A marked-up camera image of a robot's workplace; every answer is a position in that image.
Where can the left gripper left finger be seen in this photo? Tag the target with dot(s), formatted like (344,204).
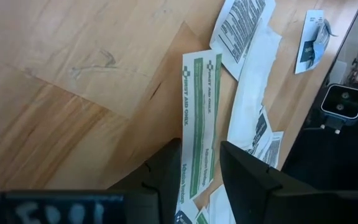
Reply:
(135,202)

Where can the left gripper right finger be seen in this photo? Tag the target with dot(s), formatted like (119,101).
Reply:
(275,202)

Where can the green striped bandage packet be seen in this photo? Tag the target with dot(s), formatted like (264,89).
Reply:
(202,219)
(200,124)

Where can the plain white bandage packet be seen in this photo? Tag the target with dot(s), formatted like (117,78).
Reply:
(253,93)
(221,205)

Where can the crumpled antiseptic wipe packet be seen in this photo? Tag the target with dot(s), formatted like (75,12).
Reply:
(322,40)

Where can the table-level camera box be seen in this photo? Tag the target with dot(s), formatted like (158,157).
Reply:
(343,102)

